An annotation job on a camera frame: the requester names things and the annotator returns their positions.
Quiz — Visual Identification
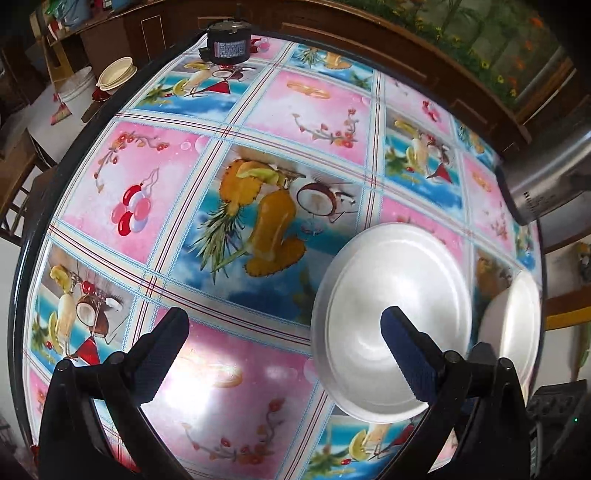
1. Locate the small black motor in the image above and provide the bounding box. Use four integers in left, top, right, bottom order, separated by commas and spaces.
198, 4, 252, 65

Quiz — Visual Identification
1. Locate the black rimmed dining table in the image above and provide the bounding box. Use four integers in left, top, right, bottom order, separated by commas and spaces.
9, 30, 550, 480

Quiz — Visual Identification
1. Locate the wooden chair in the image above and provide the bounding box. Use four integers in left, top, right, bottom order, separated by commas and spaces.
0, 131, 42, 243

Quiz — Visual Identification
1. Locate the stack of cream bowls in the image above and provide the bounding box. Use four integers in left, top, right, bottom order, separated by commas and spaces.
97, 56, 138, 90

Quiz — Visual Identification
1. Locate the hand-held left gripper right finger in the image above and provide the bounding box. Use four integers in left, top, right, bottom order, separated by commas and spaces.
379, 305, 532, 480

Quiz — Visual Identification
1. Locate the broom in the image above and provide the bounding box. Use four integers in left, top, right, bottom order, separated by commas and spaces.
46, 44, 74, 126

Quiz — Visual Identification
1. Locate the artificial flower display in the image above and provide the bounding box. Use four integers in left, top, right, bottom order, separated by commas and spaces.
369, 0, 568, 109

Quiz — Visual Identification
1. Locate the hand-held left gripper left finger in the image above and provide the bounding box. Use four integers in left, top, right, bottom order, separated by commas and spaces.
37, 307, 190, 480

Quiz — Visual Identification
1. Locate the white plastic bucket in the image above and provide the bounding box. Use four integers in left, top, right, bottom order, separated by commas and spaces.
55, 67, 98, 114

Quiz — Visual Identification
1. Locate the stainless steel thermos jug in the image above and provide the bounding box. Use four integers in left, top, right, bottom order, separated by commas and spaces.
496, 131, 591, 227

